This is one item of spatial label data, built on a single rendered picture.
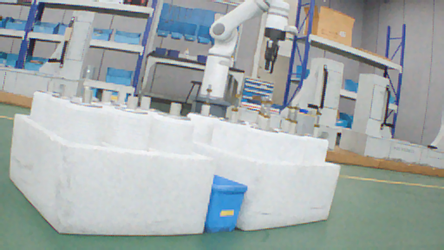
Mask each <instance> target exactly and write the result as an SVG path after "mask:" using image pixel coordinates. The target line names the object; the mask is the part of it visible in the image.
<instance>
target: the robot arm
mask: <svg viewBox="0 0 444 250"><path fill-rule="evenodd" d="M268 10H269V15H268V17H267V19H266V23H265V25H266V26H265V30H264V37H266V38H269V41H266V50H265V54H264V59H265V61H264V68H263V71H264V72H267V73H271V74H272V73H273V67H274V63H275V62H276V61H277V58H278V49H279V46H278V41H285V37H286V33H289V34H291V35H294V36H297V33H298V31H297V28H296V27H295V26H288V20H289V18H288V15H289V12H290V5H289V4H287V3H286V2H283V1H282V0H246V1H245V2H242V3H241V4H240V5H239V6H238V7H237V8H236V9H235V10H233V11H231V12H230V13H229V14H227V15H225V16H223V17H221V18H220V19H219V20H218V21H216V22H214V24H213V25H212V27H211V29H210V34H211V36H212V38H214V39H216V40H215V44H214V46H213V48H212V49H210V50H209V55H208V58H207V59H206V68H205V73H204V77H203V82H202V87H201V91H200V96H203V97H206V94H207V91H206V89H207V88H208V84H210V85H212V86H211V89H213V90H212V92H210V95H209V98H212V100H217V101H222V100H223V94H224V90H225V82H226V78H227V73H228V68H229V63H230V59H231V55H232V53H233V51H234V46H235V42H236V40H237V34H238V32H237V29H236V28H237V27H238V26H239V25H240V24H241V23H244V22H246V21H248V20H250V19H254V18H255V17H257V16H260V15H263V14H264V13H265V12H266V11H268ZM273 57H274V58H273Z"/></svg>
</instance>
